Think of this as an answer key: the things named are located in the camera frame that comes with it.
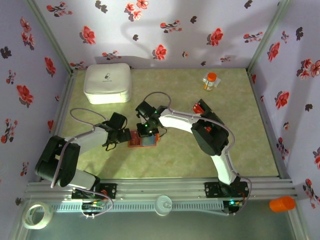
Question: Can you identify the blue grey card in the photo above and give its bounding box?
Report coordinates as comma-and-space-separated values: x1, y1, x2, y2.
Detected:
141, 136, 156, 147

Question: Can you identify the orange card holder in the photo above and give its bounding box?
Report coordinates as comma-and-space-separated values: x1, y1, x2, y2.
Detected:
127, 129, 160, 148

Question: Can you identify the black card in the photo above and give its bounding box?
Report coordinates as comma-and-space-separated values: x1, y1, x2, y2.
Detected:
199, 99, 214, 114

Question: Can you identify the white zip pouch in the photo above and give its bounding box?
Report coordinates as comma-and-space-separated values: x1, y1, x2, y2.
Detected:
83, 62, 133, 105

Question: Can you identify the green circuit board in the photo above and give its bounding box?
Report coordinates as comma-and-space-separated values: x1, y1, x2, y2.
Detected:
223, 198, 245, 216
81, 201, 106, 217

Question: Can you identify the clear round lid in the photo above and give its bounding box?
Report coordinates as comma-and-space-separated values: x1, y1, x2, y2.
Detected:
154, 195, 173, 216

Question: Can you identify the pill bottle orange cap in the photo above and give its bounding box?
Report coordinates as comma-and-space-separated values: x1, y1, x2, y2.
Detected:
203, 72, 218, 92

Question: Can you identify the clear tape roll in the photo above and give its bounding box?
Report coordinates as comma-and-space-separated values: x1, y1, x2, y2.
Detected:
21, 201, 54, 230

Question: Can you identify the orange plastic cup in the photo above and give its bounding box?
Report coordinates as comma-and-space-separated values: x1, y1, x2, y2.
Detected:
269, 195, 296, 213

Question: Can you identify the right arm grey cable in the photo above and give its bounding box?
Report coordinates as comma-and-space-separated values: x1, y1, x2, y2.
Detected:
144, 91, 253, 216

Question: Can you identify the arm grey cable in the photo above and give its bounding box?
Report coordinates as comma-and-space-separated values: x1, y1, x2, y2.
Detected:
49, 107, 115, 219
144, 91, 253, 216

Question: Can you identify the left arm grey cable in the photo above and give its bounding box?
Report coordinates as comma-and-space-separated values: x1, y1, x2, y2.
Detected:
49, 107, 115, 219

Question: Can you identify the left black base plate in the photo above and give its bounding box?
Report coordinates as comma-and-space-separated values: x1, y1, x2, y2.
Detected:
71, 182, 118, 200

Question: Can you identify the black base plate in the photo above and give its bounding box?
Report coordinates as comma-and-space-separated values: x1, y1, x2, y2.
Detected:
204, 181, 250, 198
71, 182, 118, 200

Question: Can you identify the aluminium frame rail wide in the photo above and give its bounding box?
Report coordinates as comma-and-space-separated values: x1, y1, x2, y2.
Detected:
24, 176, 298, 201

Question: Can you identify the aluminium side rail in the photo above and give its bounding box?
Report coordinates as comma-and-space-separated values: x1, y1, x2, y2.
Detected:
246, 68, 293, 180
37, 69, 79, 181

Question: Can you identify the slotted white cable duct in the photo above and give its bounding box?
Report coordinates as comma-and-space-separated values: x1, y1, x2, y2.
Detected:
51, 201, 225, 213

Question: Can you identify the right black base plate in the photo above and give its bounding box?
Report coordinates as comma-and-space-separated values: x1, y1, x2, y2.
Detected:
204, 181, 250, 198

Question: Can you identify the aluminium frame post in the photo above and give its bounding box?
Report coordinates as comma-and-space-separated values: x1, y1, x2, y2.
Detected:
24, 0, 76, 75
246, 0, 293, 72

